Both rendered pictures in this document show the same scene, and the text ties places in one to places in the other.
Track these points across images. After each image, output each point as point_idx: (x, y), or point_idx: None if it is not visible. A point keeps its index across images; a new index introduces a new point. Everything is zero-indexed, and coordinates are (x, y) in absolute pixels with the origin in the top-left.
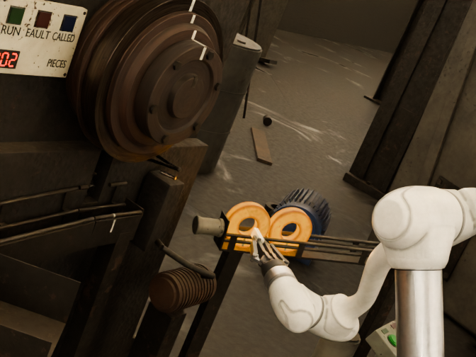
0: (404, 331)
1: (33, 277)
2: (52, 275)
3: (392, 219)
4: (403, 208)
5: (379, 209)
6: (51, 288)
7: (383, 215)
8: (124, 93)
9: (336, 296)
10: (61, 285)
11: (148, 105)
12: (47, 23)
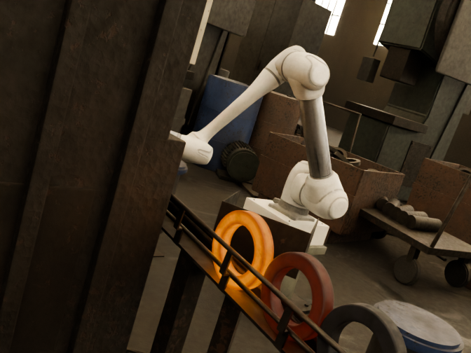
0: (319, 127)
1: (230, 203)
2: (235, 195)
3: (322, 75)
4: (326, 68)
5: (314, 72)
6: (233, 204)
7: (317, 75)
8: None
9: (196, 134)
10: (235, 198)
11: None
12: None
